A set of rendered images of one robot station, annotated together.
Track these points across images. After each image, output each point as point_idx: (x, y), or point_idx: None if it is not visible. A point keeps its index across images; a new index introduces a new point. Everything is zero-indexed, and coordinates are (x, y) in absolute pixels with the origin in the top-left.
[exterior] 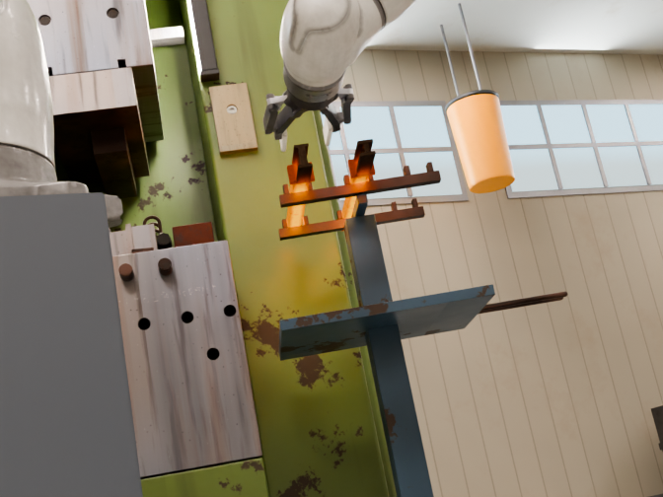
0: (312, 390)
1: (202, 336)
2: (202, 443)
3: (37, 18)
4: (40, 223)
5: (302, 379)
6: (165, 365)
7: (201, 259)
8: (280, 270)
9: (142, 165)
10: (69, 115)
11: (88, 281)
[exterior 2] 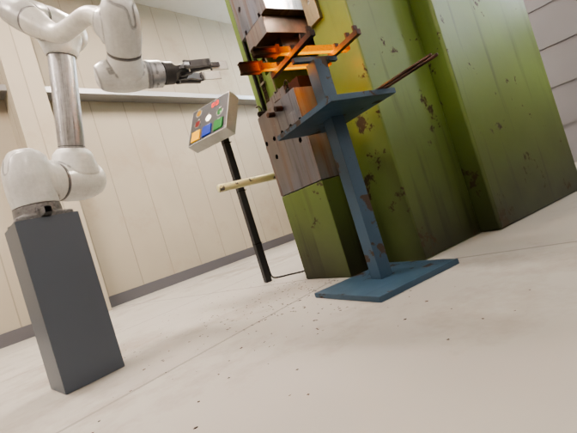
0: (364, 135)
1: None
2: (305, 176)
3: (238, 9)
4: (13, 231)
5: (359, 130)
6: (290, 148)
7: (288, 100)
8: (343, 78)
9: None
10: None
11: (19, 244)
